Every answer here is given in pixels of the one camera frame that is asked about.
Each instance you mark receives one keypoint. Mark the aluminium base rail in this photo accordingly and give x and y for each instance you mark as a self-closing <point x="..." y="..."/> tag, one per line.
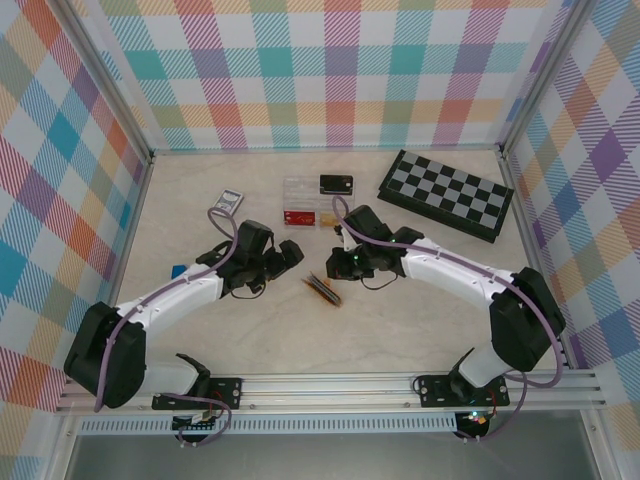
<point x="325" y="392"/>

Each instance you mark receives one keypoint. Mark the aluminium side rail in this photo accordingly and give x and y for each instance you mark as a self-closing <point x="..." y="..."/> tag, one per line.
<point x="121" y="260"/>
<point x="525" y="225"/>

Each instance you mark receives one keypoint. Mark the clear acrylic card organizer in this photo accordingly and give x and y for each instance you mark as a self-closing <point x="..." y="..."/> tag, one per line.
<point x="300" y="195"/>

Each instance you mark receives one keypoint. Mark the aluminium back rail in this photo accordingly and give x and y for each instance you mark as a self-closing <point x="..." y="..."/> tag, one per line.
<point x="325" y="150"/>

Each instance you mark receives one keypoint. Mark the folded black grey chessboard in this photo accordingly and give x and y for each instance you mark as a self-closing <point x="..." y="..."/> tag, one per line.
<point x="445" y="192"/>

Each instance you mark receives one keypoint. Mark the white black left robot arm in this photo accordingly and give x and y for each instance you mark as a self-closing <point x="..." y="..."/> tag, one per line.
<point x="170" y="295"/>

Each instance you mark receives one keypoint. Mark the red VIP card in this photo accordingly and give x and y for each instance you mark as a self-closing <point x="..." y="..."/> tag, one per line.
<point x="300" y="218"/>

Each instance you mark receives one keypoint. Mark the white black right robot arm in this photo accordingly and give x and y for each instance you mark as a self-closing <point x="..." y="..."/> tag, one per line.
<point x="450" y="270"/>

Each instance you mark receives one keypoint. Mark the aluminium frame post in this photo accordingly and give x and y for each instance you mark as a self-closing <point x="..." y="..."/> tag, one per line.
<point x="545" y="75"/>
<point x="107" y="85"/>

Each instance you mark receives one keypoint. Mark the black card stand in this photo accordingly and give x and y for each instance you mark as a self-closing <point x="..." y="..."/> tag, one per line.
<point x="336" y="184"/>

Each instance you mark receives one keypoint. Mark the blue playing card box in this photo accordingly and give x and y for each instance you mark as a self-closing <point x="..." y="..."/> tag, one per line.
<point x="227" y="200"/>

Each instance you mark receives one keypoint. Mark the small blue box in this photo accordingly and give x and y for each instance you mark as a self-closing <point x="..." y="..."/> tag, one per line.
<point x="176" y="272"/>

